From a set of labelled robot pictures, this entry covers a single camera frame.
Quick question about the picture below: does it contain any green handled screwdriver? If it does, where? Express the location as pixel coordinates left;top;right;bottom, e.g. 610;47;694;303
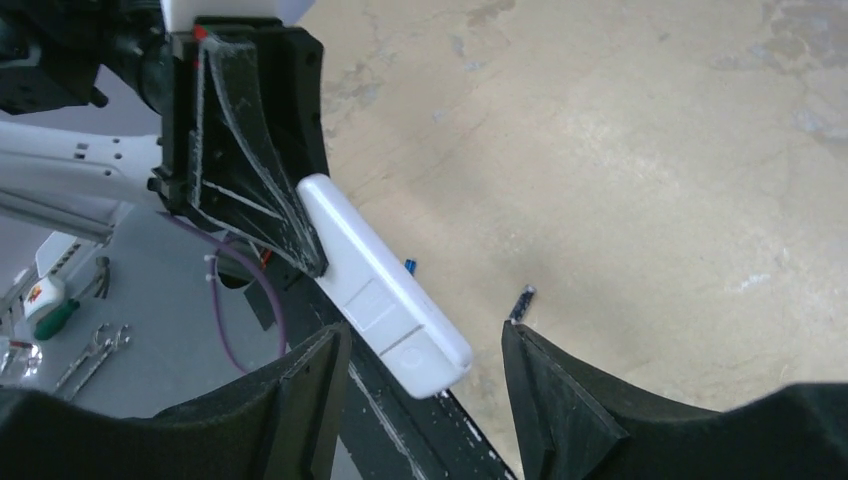
23;275;80;341

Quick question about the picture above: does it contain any silver wrench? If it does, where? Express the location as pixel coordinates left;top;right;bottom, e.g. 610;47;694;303
55;323;131;401

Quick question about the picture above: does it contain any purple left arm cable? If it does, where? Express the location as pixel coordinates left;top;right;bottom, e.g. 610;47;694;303
158;211;289;374

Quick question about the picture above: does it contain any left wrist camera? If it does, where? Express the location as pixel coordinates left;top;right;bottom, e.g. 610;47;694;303
160;0;316;32

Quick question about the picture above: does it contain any white remote control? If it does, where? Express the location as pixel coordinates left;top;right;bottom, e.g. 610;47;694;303
297;174;473;399

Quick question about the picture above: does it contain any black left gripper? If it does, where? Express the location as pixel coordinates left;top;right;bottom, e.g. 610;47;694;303
148;17;328;277

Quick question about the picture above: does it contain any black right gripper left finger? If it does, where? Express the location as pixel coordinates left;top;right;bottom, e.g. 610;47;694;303
1;324;351;479

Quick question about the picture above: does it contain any blue AAA battery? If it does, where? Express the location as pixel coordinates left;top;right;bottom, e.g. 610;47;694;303
404;258;417;276

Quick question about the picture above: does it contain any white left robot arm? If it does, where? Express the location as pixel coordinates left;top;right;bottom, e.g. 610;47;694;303
1;1;328;277

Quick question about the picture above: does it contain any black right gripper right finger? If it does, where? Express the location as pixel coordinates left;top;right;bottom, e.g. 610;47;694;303
501;322;847;479

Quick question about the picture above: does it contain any black AAA battery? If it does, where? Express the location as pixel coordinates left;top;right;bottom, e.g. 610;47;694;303
507;285;537;324

